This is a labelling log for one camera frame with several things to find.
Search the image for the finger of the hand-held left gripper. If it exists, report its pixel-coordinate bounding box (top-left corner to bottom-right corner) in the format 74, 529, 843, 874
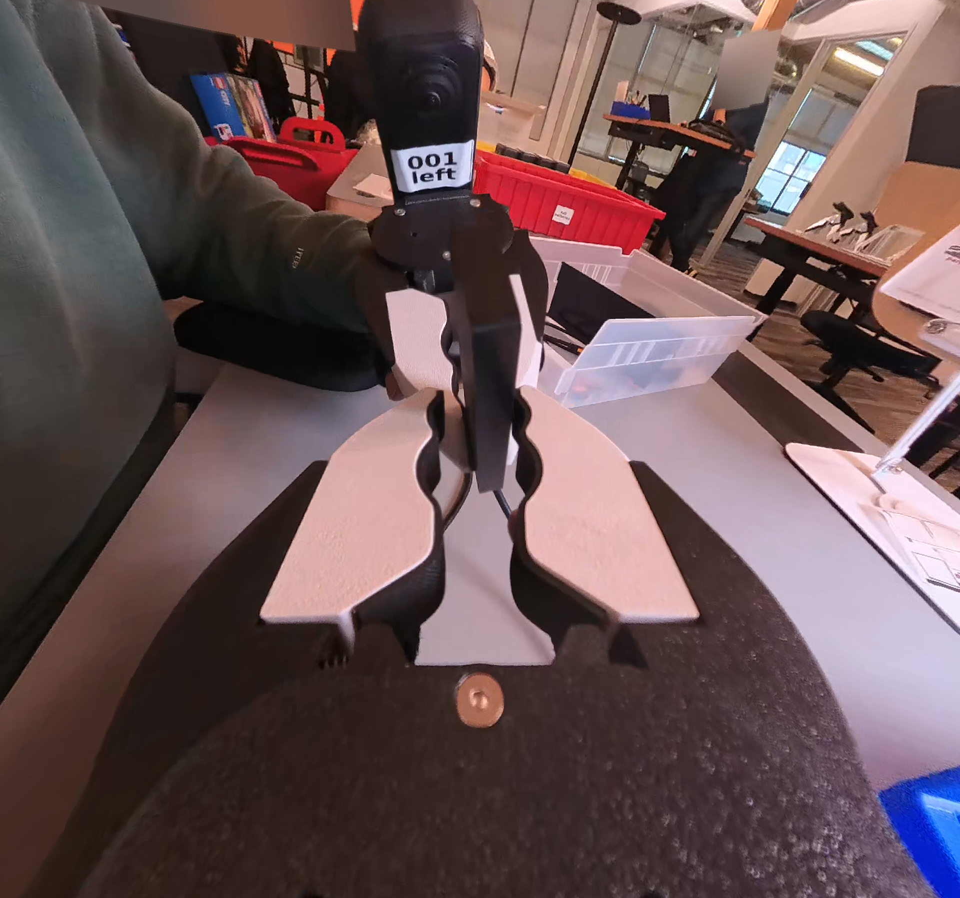
384, 289, 474, 473
508, 274, 545, 390

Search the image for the printed instruction sheet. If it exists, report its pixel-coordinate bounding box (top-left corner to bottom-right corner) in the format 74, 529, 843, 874
881, 226, 960, 321

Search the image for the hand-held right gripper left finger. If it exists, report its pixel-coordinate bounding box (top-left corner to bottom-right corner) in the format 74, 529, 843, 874
258, 388, 449, 644

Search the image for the beige chair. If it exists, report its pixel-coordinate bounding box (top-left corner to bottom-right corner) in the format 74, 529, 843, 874
873, 84, 960, 254

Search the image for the white document stand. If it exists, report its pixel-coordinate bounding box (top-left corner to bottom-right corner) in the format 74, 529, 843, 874
783, 226, 960, 629

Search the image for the blue printed box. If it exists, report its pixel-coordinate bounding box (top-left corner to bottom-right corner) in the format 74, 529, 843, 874
189, 73, 277, 143

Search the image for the blue plastic bin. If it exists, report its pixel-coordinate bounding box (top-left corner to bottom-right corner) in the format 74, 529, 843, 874
877, 766, 960, 898

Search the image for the red handled basket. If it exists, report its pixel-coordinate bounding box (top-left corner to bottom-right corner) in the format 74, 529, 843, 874
206, 116, 360, 210

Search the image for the black office chair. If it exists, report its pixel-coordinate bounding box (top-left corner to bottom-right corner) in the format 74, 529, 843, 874
798, 310, 942, 430

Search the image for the clear plastic bin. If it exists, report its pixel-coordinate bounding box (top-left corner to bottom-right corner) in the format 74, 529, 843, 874
528, 236, 768, 410

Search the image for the black usb hub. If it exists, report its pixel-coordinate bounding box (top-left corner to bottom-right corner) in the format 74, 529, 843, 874
453, 286, 524, 495

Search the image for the person's left forearm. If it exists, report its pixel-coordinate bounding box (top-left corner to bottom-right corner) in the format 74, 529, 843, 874
150, 80, 384, 332

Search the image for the black mesh armrest pad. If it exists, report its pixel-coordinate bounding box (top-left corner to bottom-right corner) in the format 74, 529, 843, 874
174, 301, 384, 392

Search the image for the red plastic bin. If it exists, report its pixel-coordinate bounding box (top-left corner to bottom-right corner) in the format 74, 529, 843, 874
474, 150, 667, 254

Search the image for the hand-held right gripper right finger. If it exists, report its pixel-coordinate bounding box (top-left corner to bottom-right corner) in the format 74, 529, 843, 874
510, 386, 702, 644

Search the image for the wooden standing desk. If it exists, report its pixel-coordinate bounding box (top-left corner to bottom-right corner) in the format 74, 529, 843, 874
603, 114, 757, 194

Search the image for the black floor lamp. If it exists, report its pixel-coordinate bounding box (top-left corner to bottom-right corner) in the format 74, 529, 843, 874
566, 1, 642, 167

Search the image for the person's left hand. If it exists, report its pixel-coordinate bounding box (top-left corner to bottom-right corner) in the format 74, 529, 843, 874
352, 256, 414, 402

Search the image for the black divider panel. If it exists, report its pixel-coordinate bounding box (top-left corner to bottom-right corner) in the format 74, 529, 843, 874
547, 264, 654, 347

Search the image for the thick black hub cable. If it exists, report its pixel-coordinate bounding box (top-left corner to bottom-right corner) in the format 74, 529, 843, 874
442, 470, 515, 531

